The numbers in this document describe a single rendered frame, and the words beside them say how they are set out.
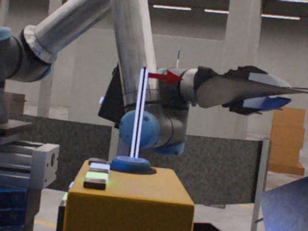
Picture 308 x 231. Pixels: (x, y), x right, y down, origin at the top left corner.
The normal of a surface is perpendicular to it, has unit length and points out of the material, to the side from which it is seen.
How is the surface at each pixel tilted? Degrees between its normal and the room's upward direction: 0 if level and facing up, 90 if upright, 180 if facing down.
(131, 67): 89
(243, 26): 90
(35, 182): 90
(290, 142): 90
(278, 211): 55
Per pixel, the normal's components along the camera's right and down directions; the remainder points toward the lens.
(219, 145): 0.40, 0.10
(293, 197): -0.56, -0.62
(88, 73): -0.22, 0.03
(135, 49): 0.00, -0.07
